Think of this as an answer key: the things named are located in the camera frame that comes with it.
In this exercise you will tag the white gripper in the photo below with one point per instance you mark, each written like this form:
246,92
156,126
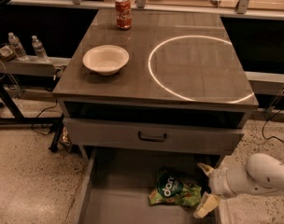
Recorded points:
218,182

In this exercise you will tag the green rice chip bag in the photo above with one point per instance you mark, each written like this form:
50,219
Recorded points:
170,190

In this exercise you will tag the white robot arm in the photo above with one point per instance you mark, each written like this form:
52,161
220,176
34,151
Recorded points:
261,175

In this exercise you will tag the grey top drawer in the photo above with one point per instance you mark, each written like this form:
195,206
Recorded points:
183,139

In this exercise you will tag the open grey middle drawer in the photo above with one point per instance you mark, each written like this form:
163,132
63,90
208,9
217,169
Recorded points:
117,184

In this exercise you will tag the grey drawer cabinet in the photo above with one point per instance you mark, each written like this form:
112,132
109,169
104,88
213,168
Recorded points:
182,70

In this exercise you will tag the white bowl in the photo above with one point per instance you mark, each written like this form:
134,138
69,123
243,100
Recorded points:
105,60

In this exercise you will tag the red soda can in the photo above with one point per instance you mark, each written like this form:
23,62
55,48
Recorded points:
124,14

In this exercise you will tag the grey side bench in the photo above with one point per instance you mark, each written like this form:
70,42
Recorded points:
33,67

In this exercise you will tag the clear water bottle right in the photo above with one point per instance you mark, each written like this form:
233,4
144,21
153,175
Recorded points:
39,50

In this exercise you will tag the clear water bottle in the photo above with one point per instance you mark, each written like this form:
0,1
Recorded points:
15,43
39,50

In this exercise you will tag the clear water bottle left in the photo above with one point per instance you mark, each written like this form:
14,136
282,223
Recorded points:
15,43

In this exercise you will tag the small bowl on bench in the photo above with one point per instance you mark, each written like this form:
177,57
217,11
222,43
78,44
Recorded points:
6,52

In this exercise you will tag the black drawer handle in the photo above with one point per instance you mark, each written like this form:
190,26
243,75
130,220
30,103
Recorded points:
152,138

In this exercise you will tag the grey back rail shelf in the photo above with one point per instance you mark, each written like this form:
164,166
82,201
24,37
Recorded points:
142,4

